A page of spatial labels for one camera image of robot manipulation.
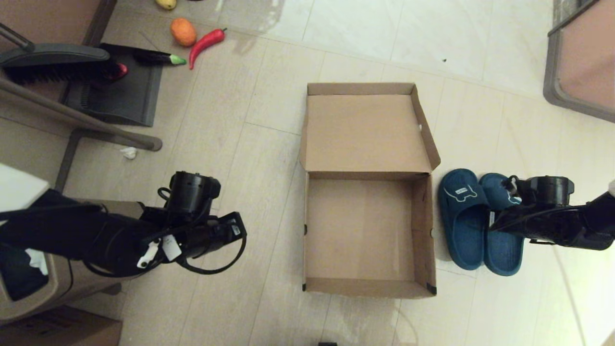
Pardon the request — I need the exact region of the dark blue slipper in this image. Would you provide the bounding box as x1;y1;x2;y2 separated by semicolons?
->
478;173;525;277
437;168;492;271

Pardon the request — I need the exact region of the brown cardboard shoe box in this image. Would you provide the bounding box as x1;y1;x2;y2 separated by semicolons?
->
299;83;441;299

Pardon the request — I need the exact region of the dark grey dustpan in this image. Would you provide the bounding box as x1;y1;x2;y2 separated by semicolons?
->
61;43;163;127

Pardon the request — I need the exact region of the red chili pepper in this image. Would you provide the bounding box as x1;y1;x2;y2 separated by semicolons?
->
189;28;227;71

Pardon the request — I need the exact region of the brown trash bin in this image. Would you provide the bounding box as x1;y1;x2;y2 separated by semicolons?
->
0;199;164;321

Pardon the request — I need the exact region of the toy eggplant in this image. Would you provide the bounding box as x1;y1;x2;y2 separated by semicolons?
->
132;50;187;66

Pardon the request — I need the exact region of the closed brown cardboard carton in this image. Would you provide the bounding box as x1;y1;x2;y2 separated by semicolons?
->
0;306;123;346

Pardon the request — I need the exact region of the orange toy fruit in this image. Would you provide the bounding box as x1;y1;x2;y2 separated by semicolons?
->
170;18;197;48

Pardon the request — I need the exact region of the black broom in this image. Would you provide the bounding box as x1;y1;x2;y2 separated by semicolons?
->
0;23;118;86

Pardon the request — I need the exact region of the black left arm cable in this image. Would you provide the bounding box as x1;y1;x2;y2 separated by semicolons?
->
0;202;248;275

